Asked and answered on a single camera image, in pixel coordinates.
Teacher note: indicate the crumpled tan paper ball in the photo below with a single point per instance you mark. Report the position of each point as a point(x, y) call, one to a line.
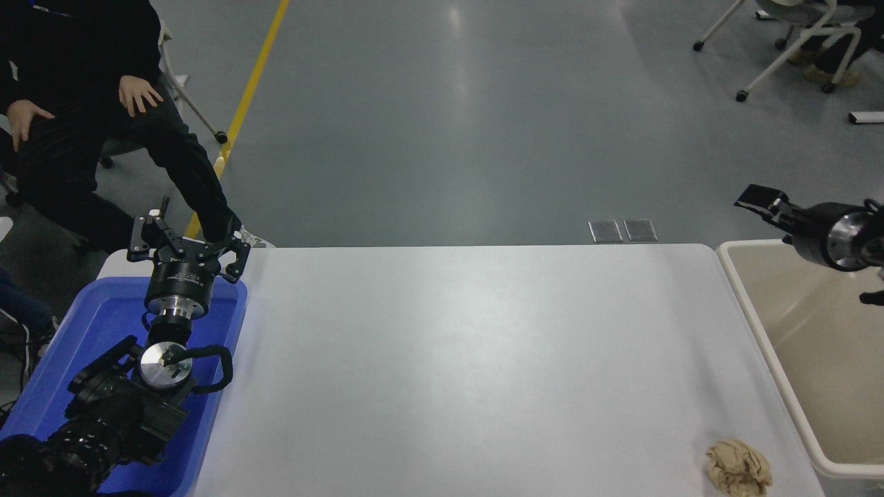
point(737, 469)

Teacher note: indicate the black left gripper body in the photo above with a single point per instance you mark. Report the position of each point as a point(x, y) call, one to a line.
point(181, 279)

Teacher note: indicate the person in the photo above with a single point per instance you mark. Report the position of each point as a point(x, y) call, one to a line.
point(69, 172)
point(17, 300)
point(839, 55)

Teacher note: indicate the person's left hand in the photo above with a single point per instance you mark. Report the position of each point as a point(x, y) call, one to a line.
point(139, 93)

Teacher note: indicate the blue plastic tray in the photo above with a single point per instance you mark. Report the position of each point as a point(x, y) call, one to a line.
point(97, 317)

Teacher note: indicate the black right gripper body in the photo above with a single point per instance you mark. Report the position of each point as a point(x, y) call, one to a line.
point(811, 231)

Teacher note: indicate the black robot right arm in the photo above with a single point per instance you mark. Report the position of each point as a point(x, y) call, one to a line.
point(856, 241)

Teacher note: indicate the metal floor plate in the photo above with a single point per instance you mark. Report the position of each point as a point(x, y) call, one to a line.
point(605, 231)
point(640, 230)

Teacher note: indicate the person's right hand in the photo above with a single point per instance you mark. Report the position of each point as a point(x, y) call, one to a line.
point(24, 119)

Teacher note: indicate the large pale bin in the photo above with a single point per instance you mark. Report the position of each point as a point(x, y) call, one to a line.
point(829, 373)

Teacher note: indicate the white metal bar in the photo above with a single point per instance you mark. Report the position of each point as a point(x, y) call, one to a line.
point(867, 117)

